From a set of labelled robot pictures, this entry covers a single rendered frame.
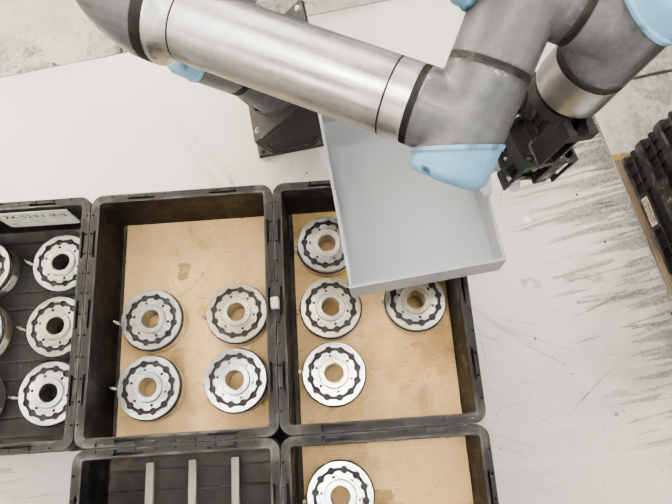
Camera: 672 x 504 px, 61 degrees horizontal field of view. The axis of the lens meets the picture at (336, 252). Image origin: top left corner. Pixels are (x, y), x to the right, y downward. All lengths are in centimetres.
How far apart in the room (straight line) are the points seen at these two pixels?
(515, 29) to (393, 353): 60
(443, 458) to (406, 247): 36
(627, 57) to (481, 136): 14
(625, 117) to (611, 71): 172
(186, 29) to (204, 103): 76
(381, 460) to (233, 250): 43
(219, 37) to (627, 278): 93
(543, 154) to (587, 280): 59
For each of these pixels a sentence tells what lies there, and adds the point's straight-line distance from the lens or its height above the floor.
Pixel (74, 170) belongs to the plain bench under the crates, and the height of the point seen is 70.
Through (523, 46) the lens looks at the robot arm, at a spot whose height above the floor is 139.
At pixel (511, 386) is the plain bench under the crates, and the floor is 70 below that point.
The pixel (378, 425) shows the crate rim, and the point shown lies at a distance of 86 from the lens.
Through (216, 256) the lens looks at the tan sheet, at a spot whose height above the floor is 83.
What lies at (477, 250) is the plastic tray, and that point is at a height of 105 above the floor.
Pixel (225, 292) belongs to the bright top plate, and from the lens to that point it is 98.
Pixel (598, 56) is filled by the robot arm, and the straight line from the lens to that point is 57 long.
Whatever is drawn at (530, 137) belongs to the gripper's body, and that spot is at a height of 122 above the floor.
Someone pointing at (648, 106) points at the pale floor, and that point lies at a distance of 236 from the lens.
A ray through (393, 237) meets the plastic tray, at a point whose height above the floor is 105.
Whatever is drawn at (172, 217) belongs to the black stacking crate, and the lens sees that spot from 106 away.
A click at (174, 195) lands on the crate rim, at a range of 98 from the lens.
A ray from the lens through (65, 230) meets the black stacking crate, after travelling 115.
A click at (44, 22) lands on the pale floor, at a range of 263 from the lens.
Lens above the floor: 179
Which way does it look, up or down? 72 degrees down
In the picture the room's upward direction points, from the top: 5 degrees counter-clockwise
